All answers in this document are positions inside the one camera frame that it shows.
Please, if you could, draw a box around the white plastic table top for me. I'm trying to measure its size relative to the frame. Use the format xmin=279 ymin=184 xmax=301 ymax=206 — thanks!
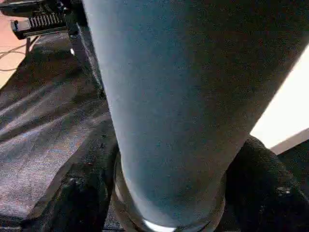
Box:
xmin=112 ymin=43 xmax=309 ymax=232

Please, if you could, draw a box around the black mat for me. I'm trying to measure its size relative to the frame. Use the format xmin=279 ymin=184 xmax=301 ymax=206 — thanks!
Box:
xmin=0 ymin=31 xmax=309 ymax=232

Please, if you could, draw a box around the white plastic table leg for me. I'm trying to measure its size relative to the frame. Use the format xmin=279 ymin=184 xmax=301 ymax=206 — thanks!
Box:
xmin=82 ymin=0 xmax=309 ymax=229

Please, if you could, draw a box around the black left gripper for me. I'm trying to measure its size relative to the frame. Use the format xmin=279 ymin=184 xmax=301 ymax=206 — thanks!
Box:
xmin=0 ymin=0 xmax=105 ymax=98

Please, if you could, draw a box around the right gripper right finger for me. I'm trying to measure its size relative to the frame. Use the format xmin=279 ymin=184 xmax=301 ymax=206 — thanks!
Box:
xmin=224 ymin=134 xmax=309 ymax=232

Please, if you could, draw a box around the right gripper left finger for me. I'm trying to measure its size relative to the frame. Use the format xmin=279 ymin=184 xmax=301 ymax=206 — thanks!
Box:
xmin=21 ymin=117 xmax=121 ymax=232

